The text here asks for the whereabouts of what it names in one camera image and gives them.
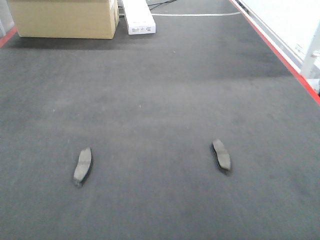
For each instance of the grey brake pad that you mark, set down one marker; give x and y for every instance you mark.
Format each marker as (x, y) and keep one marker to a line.
(222, 157)
(83, 166)

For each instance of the white conveyor side panel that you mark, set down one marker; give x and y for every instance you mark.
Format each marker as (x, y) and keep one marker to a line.
(291, 29)

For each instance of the white long box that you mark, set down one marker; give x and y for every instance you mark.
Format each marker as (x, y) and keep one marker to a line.
(138, 17)

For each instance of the cardboard box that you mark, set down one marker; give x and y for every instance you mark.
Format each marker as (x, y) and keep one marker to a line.
(71, 19)

